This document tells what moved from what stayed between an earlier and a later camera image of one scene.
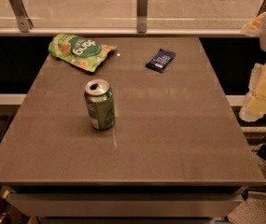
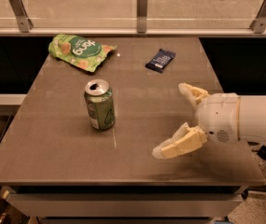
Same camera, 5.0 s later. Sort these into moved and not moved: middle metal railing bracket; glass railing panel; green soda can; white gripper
Moved: white gripper
Not moved: glass railing panel; middle metal railing bracket; green soda can
